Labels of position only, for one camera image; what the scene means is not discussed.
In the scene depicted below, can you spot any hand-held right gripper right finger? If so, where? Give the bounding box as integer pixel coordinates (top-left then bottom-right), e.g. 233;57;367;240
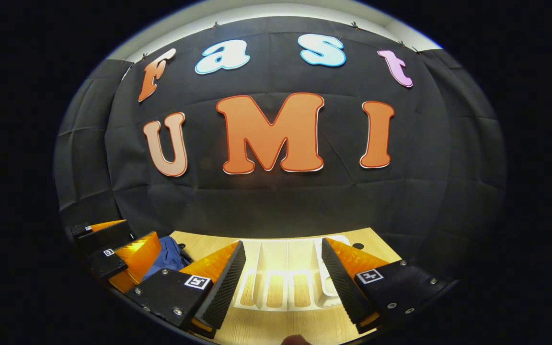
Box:
321;237;460;334

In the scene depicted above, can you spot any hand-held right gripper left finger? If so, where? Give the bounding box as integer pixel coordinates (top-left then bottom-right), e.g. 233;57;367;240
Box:
125;241;247;339

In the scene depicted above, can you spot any blue schoolbag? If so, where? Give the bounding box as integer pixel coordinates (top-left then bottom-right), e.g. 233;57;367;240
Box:
141;236;193;282

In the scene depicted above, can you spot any white plastic bookshelf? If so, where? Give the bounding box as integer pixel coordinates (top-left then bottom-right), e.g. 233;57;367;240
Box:
232;235;353;312

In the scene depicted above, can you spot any black backdrop cloth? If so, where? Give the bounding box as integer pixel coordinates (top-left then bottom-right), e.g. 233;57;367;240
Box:
55;17;506;288

